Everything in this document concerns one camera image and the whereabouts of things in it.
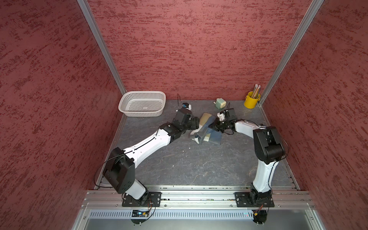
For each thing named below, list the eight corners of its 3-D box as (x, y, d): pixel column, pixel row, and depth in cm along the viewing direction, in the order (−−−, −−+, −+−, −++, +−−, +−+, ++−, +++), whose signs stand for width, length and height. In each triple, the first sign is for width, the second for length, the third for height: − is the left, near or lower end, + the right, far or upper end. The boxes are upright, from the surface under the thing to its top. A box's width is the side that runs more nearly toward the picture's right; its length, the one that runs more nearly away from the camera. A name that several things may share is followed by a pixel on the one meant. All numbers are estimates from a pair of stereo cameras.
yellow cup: (242, 106, 121) (246, 97, 112) (244, 99, 126) (249, 90, 118) (254, 110, 118) (259, 101, 110) (255, 103, 124) (260, 93, 115)
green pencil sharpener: (212, 105, 120) (213, 99, 115) (216, 101, 123) (218, 96, 118) (221, 111, 115) (223, 105, 111) (225, 107, 118) (227, 101, 113)
